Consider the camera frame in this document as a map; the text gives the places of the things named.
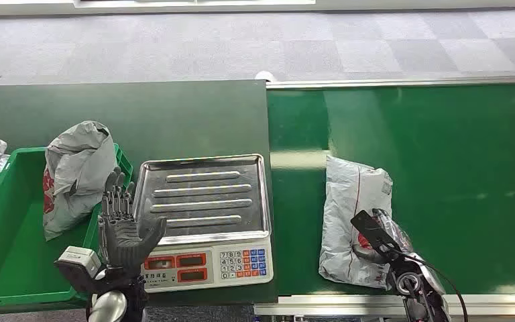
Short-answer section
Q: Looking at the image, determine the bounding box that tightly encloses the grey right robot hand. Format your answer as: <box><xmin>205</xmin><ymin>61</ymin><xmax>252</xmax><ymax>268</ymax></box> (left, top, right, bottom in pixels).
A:
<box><xmin>351</xmin><ymin>208</ymin><xmax>414</xmax><ymax>266</ymax></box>

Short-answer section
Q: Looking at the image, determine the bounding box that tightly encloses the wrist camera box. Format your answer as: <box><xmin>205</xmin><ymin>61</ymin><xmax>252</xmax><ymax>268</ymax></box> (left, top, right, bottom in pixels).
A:
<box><xmin>54</xmin><ymin>246</ymin><xmax>104</xmax><ymax>294</ymax></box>
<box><xmin>351</xmin><ymin>210</ymin><xmax>403</xmax><ymax>264</ymax></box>

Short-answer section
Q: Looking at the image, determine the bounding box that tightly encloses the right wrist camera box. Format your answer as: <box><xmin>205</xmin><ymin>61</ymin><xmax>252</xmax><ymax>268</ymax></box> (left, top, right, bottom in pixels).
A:
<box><xmin>351</xmin><ymin>210</ymin><xmax>403</xmax><ymax>264</ymax></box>

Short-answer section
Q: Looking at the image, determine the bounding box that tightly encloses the white conveyor roller end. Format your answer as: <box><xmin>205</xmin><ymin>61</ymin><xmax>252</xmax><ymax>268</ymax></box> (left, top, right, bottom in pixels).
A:
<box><xmin>254</xmin><ymin>70</ymin><xmax>279</xmax><ymax>84</ymax></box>

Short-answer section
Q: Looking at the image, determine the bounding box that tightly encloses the grey mailer package red print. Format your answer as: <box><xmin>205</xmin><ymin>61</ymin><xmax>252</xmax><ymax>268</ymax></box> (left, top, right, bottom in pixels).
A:
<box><xmin>318</xmin><ymin>155</ymin><xmax>394</xmax><ymax>290</ymax></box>

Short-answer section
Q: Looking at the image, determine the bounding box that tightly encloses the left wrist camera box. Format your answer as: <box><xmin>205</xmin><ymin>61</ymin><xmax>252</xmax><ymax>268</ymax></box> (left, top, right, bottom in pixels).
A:
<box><xmin>54</xmin><ymin>246</ymin><xmax>104</xmax><ymax>294</ymax></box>

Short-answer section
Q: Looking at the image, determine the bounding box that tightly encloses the green plastic basket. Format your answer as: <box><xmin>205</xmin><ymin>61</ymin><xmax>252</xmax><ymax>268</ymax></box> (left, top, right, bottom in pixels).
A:
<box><xmin>0</xmin><ymin>143</ymin><xmax>134</xmax><ymax>311</ymax></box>

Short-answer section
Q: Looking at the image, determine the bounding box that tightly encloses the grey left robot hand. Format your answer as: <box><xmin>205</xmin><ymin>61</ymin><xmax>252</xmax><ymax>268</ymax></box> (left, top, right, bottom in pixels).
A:
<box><xmin>99</xmin><ymin>166</ymin><xmax>168</xmax><ymax>273</ymax></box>

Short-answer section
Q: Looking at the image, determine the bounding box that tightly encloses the green conveyor belt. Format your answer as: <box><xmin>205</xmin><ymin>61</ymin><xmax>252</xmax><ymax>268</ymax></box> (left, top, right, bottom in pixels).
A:
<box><xmin>253</xmin><ymin>74</ymin><xmax>515</xmax><ymax>318</ymax></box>

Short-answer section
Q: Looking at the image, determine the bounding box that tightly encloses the steel tray electronic scale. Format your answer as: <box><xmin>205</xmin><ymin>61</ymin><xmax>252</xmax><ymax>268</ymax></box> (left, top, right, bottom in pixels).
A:
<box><xmin>132</xmin><ymin>154</ymin><xmax>275</xmax><ymax>294</ymax></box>

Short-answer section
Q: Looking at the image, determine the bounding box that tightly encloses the crumpled grey mailer package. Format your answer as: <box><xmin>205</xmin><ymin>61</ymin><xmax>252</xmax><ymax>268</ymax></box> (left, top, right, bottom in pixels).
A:
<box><xmin>42</xmin><ymin>120</ymin><xmax>119</xmax><ymax>242</ymax></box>

